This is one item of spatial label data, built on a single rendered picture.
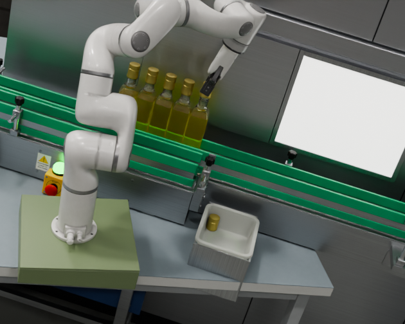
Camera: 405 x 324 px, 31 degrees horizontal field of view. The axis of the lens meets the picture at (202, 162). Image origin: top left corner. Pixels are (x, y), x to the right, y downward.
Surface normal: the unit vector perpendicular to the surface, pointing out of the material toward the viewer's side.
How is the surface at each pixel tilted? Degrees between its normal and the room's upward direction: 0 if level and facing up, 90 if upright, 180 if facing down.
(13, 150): 90
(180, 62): 90
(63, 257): 4
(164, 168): 90
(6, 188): 0
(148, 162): 90
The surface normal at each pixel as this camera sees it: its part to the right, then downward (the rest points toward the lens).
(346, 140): -0.18, 0.45
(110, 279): 0.19, 0.54
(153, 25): 0.49, 0.10
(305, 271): 0.25, -0.84
